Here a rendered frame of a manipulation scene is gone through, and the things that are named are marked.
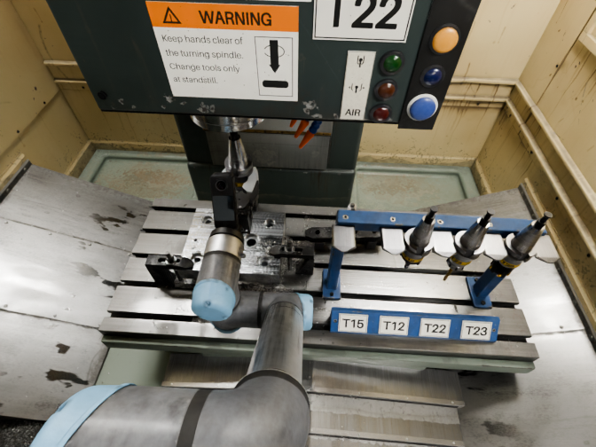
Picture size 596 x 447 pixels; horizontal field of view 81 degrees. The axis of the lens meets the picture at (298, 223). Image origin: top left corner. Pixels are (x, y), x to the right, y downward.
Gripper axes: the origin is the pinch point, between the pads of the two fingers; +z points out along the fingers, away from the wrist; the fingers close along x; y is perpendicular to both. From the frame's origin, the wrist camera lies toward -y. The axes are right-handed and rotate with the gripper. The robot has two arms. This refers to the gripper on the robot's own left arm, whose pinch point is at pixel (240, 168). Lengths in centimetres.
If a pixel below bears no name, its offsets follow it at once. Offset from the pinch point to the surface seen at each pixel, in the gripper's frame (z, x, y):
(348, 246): -16.2, 25.6, 6.5
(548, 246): -13, 70, 7
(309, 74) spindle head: -21.4, 15.6, -35.1
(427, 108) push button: -22.4, 30.0, -32.1
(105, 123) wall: 81, -87, 51
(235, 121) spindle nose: -8.6, 2.7, -19.0
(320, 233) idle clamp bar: 5.6, 20.6, 31.7
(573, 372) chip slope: -28, 93, 46
